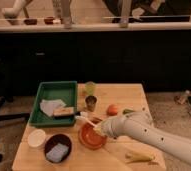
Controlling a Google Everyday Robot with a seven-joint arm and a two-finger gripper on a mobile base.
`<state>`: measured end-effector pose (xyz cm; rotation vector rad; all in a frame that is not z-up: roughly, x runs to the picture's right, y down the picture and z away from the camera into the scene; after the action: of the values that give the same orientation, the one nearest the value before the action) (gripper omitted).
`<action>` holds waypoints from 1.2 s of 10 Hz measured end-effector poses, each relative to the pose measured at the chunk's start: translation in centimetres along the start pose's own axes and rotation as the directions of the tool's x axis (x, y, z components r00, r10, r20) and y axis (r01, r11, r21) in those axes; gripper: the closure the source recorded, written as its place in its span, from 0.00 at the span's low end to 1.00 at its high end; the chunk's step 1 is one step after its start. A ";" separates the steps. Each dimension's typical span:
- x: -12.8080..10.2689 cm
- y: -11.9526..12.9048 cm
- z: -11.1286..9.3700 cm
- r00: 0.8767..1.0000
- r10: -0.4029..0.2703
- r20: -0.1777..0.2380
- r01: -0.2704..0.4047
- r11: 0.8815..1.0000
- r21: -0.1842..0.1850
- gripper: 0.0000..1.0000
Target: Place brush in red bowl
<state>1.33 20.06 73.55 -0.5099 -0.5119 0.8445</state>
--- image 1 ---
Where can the white brush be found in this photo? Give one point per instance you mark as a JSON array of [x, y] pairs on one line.
[[85, 120]]

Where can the dark red background bowl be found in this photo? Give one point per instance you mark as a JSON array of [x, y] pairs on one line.
[[30, 21]]

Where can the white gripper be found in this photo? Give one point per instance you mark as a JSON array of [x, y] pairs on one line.
[[105, 128]]

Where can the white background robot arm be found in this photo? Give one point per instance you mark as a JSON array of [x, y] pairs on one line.
[[14, 11]]

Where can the wooden block brush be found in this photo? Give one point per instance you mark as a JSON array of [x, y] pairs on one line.
[[63, 111]]

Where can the green vegetable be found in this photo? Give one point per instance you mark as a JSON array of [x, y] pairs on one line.
[[127, 111]]

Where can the blue sponge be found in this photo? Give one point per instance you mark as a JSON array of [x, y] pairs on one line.
[[57, 153]]

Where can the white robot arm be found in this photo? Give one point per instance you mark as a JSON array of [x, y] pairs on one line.
[[138, 125]]

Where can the white cloth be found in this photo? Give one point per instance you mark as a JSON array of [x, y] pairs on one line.
[[48, 106]]

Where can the orange fruit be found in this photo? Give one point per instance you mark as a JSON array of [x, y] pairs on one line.
[[112, 110]]

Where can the yellow banana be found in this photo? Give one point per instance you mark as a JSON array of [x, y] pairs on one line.
[[133, 157]]

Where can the dark brown bowl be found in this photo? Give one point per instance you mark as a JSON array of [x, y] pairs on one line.
[[54, 140]]

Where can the green plastic tray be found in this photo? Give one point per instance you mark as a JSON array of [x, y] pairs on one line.
[[64, 90]]

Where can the green plastic cup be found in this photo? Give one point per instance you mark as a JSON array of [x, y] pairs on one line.
[[90, 88]]

